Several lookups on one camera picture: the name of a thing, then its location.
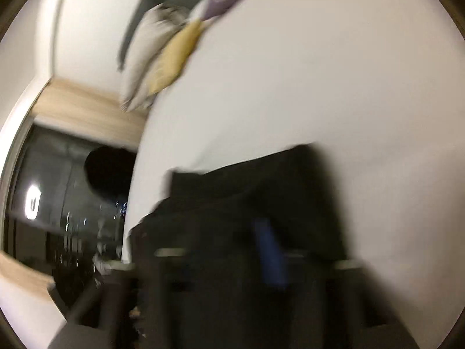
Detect yellow cushion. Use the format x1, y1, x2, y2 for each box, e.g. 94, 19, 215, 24
148, 19, 205, 96

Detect black pants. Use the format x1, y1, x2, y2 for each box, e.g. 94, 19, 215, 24
127, 143, 349, 349

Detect dark window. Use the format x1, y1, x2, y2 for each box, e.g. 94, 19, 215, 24
3, 124, 139, 309

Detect white bed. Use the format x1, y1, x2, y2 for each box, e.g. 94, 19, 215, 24
121, 0, 462, 349

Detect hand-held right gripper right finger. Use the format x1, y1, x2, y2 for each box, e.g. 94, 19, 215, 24
254, 218, 418, 349

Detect beige curtain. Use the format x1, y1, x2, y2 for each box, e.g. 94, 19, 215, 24
31, 78, 148, 151

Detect black chair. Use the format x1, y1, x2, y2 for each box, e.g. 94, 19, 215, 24
83, 146, 139, 204

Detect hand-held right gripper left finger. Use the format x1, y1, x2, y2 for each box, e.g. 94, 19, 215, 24
67, 248, 189, 349

